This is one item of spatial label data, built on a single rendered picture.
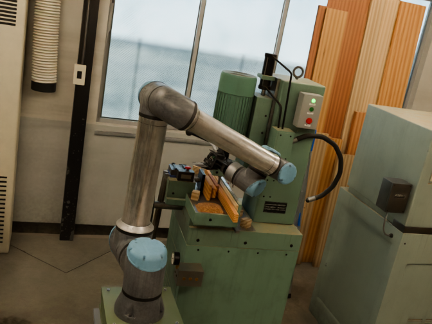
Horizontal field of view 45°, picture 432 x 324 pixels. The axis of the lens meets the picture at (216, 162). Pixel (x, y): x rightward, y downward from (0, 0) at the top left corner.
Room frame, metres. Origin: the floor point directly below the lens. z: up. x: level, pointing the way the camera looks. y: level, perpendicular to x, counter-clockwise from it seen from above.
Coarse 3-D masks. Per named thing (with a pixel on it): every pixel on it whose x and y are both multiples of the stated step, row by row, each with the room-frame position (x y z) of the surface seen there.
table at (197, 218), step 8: (200, 192) 2.46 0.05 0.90; (168, 200) 2.37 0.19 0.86; (176, 200) 2.38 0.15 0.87; (184, 200) 2.40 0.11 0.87; (192, 200) 2.34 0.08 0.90; (200, 200) 2.36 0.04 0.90; (216, 200) 2.40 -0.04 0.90; (192, 208) 2.25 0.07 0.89; (192, 216) 2.23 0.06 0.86; (200, 216) 2.20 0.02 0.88; (208, 216) 2.21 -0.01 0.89; (216, 216) 2.22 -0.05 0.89; (224, 216) 2.23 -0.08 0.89; (200, 224) 2.20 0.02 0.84; (208, 224) 2.21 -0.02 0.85; (216, 224) 2.22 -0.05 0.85; (224, 224) 2.24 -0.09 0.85; (232, 224) 2.25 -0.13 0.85
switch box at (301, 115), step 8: (304, 96) 2.42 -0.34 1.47; (312, 96) 2.43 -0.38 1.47; (320, 96) 2.44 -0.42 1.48; (304, 104) 2.42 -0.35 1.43; (320, 104) 2.44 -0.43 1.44; (296, 112) 2.45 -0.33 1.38; (304, 112) 2.42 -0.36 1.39; (296, 120) 2.43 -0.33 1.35; (304, 120) 2.42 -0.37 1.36; (312, 120) 2.43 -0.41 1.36; (304, 128) 2.43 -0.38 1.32; (312, 128) 2.44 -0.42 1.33
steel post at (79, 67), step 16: (96, 0) 3.43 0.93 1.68; (96, 16) 3.43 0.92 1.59; (80, 32) 3.42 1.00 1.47; (80, 48) 3.41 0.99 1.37; (80, 64) 3.40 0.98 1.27; (80, 80) 3.39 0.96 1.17; (80, 96) 3.42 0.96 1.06; (80, 112) 3.42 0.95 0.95; (80, 128) 3.42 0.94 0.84; (80, 144) 3.43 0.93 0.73; (80, 160) 3.43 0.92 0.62; (64, 192) 3.41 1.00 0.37; (64, 208) 3.41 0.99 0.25; (64, 224) 3.41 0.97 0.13
